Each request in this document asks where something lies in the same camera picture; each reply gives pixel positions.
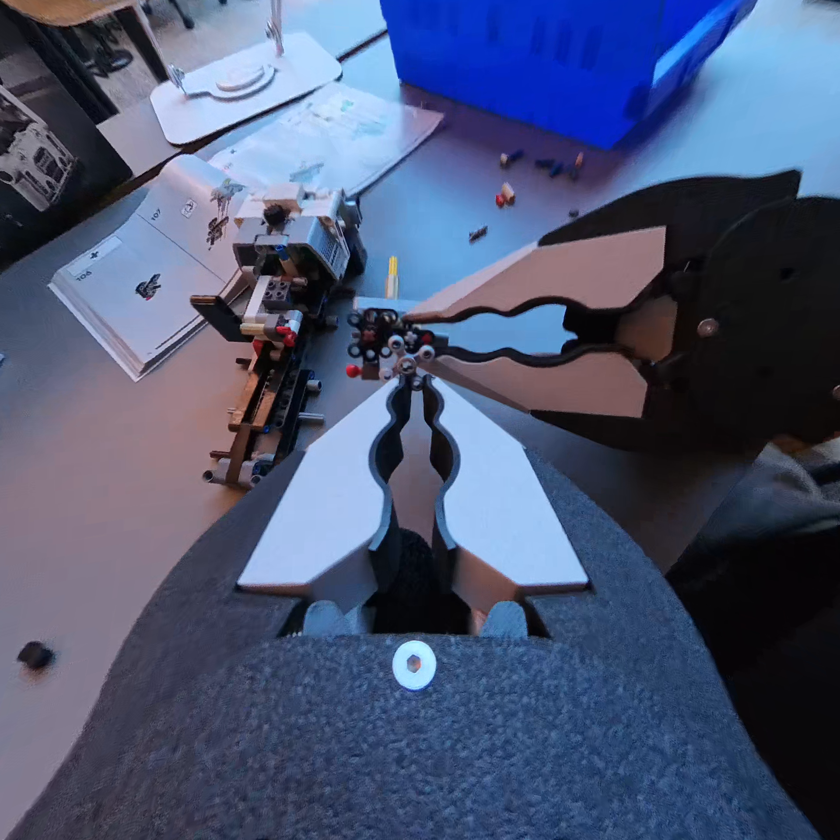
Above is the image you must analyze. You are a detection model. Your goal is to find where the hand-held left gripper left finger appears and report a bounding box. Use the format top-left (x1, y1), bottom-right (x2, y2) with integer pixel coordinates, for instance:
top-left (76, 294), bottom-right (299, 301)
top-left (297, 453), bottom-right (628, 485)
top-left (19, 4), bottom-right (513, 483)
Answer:
top-left (236, 377), bottom-right (413, 618)

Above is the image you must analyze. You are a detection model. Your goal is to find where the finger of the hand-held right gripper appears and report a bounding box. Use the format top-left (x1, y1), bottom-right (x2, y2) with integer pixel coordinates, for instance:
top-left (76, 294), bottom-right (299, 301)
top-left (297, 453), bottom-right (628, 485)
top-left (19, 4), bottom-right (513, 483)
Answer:
top-left (400, 225), bottom-right (669, 324)
top-left (420, 341), bottom-right (658, 421)

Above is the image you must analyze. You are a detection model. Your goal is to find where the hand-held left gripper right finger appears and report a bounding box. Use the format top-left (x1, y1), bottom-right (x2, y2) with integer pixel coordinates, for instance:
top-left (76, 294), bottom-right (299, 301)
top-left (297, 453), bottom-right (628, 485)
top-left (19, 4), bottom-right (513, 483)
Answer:
top-left (422, 375), bottom-right (590, 613)

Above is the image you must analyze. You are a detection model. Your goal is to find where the grey cross lego piece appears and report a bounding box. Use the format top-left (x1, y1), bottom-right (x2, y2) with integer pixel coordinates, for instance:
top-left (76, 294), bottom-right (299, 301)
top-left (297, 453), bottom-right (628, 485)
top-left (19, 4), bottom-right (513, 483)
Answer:
top-left (382, 333), bottom-right (438, 392)

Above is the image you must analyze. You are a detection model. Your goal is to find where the small black lego subassembly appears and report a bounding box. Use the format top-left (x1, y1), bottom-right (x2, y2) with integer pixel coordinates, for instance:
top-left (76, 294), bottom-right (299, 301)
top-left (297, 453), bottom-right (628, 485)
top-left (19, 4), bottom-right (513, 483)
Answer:
top-left (346, 255), bottom-right (454, 383)

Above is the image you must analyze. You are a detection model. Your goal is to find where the cluster of blue lego pins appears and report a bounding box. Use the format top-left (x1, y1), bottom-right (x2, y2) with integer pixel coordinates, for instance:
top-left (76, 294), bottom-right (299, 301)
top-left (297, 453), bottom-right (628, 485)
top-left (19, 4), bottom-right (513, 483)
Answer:
top-left (497, 150), bottom-right (586, 182)

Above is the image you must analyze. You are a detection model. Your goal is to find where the white lego truck model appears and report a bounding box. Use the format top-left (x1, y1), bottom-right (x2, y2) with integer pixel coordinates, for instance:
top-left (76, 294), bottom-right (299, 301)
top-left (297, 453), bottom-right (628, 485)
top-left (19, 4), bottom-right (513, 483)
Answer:
top-left (190, 184), bottom-right (368, 492)

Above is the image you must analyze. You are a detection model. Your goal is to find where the black lego set box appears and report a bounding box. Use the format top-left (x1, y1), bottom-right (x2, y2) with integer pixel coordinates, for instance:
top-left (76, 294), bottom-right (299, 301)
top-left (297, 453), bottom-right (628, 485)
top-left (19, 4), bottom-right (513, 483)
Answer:
top-left (0, 82), bottom-right (134, 266)

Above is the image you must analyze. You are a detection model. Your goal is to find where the blue plastic bin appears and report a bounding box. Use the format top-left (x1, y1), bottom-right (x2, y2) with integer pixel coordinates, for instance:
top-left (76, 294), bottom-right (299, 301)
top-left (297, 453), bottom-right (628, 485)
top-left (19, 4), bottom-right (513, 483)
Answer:
top-left (379, 0), bottom-right (760, 152)

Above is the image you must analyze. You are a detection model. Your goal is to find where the closed instruction booklet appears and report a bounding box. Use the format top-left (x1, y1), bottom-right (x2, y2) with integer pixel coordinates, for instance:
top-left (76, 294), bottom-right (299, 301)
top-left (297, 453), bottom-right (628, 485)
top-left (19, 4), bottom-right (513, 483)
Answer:
top-left (209, 82), bottom-right (446, 199)

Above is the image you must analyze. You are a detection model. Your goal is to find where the person's dark clothing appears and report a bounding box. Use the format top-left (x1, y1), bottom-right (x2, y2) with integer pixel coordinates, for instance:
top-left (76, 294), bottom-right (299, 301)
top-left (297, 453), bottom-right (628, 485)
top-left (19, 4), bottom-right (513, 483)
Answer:
top-left (666, 440), bottom-right (840, 840)

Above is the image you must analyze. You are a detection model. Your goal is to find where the open instruction booklet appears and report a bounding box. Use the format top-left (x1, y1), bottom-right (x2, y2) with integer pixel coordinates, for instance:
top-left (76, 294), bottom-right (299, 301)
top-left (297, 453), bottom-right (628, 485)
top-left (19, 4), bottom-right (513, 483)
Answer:
top-left (49, 154), bottom-right (252, 383)

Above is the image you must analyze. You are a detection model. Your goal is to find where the white stand base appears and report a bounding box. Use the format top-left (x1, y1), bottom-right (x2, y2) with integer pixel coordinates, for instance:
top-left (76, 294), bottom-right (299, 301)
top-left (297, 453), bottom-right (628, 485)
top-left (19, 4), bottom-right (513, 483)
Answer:
top-left (150, 0), bottom-right (344, 147)

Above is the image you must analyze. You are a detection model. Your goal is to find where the wooden table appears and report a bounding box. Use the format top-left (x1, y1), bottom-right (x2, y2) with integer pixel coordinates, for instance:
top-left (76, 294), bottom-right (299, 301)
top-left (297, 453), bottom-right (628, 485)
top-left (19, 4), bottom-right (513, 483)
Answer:
top-left (0, 0), bottom-right (168, 86)

